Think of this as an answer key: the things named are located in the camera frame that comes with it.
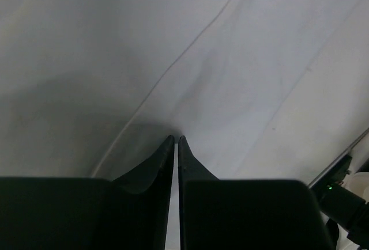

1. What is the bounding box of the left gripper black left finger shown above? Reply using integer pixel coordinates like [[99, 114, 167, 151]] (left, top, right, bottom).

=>
[[1, 136, 175, 249]]

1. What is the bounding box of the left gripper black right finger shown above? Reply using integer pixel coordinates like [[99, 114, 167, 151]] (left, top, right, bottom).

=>
[[178, 137, 333, 249]]

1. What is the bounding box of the white skirt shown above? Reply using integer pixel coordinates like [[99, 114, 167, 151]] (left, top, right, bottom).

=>
[[0, 0, 369, 250]]

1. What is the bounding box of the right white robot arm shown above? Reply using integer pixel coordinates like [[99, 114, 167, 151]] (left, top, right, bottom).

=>
[[309, 154, 368, 249]]

